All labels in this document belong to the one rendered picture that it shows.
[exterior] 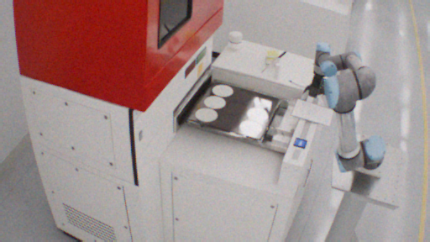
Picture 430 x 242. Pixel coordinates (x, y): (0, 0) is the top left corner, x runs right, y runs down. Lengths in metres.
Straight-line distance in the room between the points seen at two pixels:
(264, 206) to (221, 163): 0.28
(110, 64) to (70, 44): 0.21
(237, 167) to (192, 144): 0.24
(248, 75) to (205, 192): 0.66
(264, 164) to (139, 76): 0.78
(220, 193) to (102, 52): 0.86
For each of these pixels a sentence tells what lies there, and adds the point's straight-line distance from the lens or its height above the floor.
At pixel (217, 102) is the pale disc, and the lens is 2.43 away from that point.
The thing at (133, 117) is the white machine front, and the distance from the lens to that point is 1.85.
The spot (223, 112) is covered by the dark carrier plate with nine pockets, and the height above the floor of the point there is 0.90.
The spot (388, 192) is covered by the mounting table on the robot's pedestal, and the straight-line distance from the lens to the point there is 2.27.
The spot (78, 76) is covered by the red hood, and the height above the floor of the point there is 1.31.
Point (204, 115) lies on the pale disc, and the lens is 2.34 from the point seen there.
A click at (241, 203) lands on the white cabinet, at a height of 0.70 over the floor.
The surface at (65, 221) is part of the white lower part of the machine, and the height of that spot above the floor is 0.22.
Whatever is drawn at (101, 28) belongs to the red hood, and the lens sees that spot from 1.73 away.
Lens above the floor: 2.32
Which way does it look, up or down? 38 degrees down
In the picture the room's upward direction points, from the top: 4 degrees clockwise
